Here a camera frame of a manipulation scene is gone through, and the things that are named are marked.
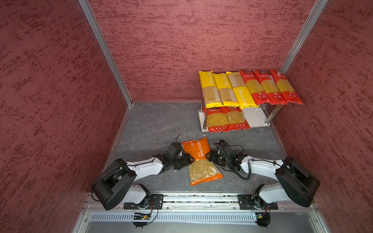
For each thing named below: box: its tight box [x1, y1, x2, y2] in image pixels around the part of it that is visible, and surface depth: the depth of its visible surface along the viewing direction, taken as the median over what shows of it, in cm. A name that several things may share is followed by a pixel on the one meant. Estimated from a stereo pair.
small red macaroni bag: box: [203, 106, 237, 133], surface depth 99 cm
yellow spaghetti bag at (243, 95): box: [225, 71, 258, 110], surface depth 79 cm
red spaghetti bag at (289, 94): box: [270, 69, 304, 105], surface depth 79 cm
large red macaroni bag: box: [219, 106, 251, 131], surface depth 99 cm
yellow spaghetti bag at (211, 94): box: [198, 70, 223, 109], surface depth 78 cm
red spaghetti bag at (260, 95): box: [239, 69, 272, 106], surface depth 79 cm
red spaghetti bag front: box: [254, 69, 289, 105], surface depth 79 cm
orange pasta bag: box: [180, 136, 223, 187], surface depth 85 cm
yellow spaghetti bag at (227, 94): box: [212, 73, 240, 107], surface depth 79 cm
